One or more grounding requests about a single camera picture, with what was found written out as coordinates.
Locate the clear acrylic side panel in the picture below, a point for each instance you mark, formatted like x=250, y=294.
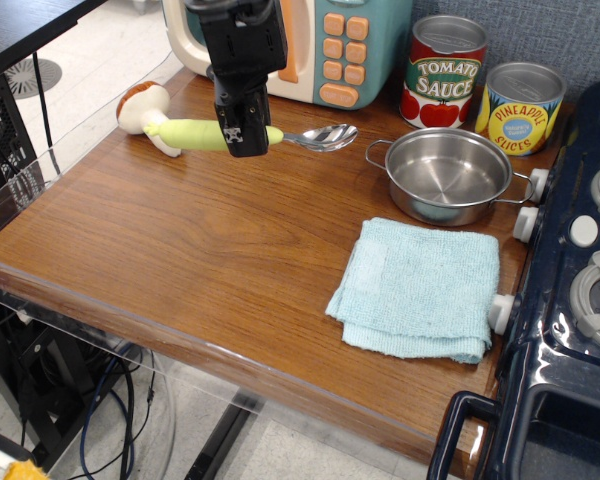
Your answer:
x=80, y=116

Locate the tomato sauce can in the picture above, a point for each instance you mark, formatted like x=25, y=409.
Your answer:
x=444, y=62

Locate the pineapple slices can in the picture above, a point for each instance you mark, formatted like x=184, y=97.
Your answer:
x=519, y=106

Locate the black computer tower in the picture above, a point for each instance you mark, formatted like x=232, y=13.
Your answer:
x=16, y=150

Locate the yellow object at corner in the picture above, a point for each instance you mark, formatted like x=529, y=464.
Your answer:
x=21, y=470

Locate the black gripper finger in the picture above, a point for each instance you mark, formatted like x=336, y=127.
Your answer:
x=243, y=120

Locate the dark blue toy stove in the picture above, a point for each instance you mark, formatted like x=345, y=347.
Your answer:
x=544, y=420

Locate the black table leg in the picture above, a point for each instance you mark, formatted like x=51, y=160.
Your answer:
x=222, y=438

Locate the toy microwave oven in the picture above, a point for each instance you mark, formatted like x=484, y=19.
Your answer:
x=340, y=53

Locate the plush mushroom toy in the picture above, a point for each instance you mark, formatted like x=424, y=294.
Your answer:
x=144, y=104

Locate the light blue folded cloth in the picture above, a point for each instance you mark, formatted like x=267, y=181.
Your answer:
x=413, y=292

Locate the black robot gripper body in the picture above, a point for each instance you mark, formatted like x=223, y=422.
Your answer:
x=246, y=42

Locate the spoon with green handle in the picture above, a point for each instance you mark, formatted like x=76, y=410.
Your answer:
x=206, y=135

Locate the small steel pot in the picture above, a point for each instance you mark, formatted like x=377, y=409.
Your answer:
x=448, y=177

